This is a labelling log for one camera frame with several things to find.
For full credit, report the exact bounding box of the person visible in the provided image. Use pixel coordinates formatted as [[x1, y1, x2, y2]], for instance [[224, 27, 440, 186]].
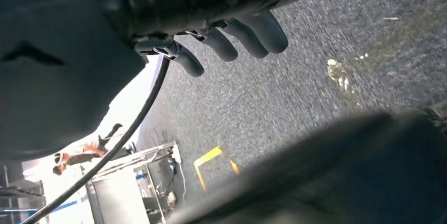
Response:
[[51, 123, 123, 177]]

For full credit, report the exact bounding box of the white power cable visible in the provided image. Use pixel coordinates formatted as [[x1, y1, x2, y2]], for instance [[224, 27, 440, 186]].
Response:
[[179, 163, 188, 206]]

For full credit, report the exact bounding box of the yellow floor tape square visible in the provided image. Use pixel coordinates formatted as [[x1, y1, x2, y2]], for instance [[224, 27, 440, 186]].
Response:
[[193, 146, 241, 192]]

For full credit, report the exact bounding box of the robot's black leg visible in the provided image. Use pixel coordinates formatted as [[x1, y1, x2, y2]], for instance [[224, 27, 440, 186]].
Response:
[[167, 110, 447, 224]]

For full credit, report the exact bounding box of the steel workbench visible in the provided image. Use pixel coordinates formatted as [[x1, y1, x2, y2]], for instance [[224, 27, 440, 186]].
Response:
[[83, 141, 183, 224]]

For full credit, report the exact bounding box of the white power strip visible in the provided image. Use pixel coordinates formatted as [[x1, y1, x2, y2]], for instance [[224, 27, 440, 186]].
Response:
[[171, 143, 182, 164]]

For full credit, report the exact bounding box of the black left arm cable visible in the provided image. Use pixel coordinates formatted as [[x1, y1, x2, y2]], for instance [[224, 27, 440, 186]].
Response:
[[19, 56, 171, 224]]

